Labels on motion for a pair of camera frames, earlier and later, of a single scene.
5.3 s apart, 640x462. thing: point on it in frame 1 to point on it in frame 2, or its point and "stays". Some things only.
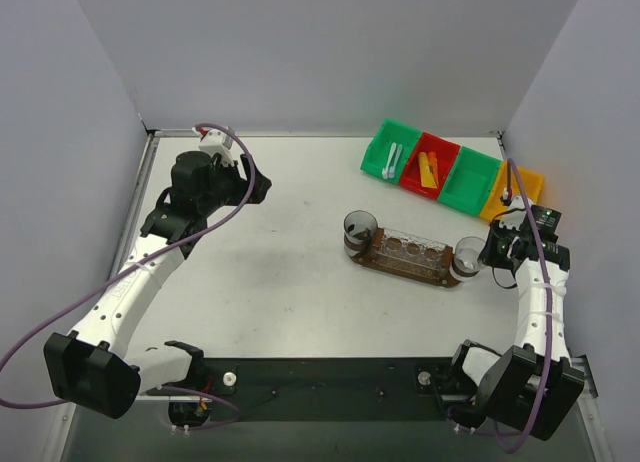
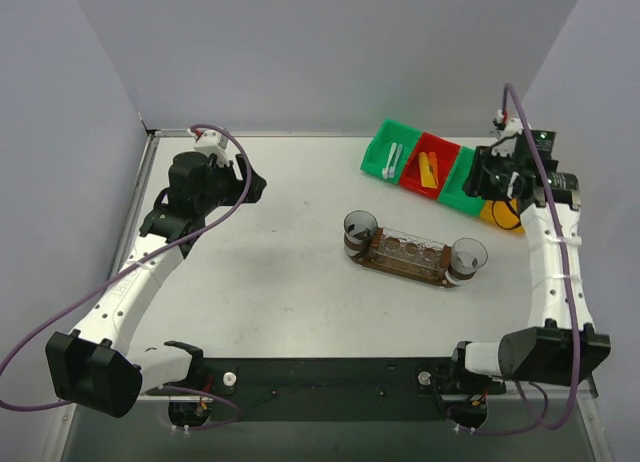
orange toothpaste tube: (433, 165) stays
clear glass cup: (465, 264) stays
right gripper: (491, 247) to (477, 169)
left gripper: (245, 180) stays
